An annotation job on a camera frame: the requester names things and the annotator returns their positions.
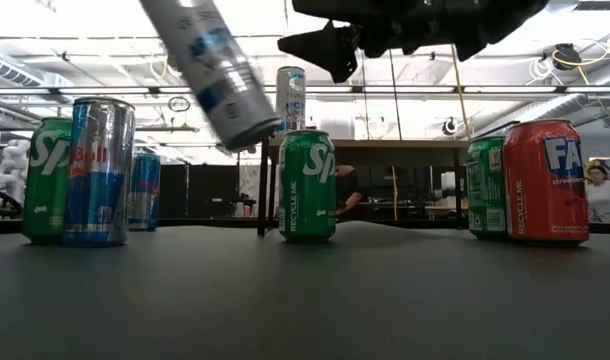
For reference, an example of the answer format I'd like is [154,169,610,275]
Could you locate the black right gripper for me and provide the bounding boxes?
[277,0,486,84]

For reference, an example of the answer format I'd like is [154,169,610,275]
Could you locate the silver Celsius slim can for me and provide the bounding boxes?
[275,66,307,135]
[138,0,283,154]

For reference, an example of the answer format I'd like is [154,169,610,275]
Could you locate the green Sprite can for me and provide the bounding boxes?
[465,135,509,240]
[278,129,337,244]
[22,117,74,245]

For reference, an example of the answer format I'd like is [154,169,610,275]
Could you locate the blue silver Red Bull can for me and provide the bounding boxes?
[62,97,136,248]
[128,153,162,232]

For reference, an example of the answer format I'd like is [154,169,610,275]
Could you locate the red Fanta strawberry can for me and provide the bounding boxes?
[503,118,590,245]

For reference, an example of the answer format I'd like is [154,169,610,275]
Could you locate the wooden shelf black metal legs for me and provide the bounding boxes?
[257,119,521,237]

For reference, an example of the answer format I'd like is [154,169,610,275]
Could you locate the person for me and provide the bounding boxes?
[583,160,610,224]
[334,164,366,217]

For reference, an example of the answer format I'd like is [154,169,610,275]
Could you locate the long ceiling light strip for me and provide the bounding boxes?
[0,84,610,97]

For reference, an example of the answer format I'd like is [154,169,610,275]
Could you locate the black table mat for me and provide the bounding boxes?
[0,221,610,360]

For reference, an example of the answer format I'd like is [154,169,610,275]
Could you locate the orange extension cable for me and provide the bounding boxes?
[450,43,474,141]

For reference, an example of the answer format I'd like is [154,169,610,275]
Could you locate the black ceiling device yellow cable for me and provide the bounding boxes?
[542,42,584,72]

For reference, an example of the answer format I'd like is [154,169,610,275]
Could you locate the ceiling air duct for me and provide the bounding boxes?
[0,47,74,89]

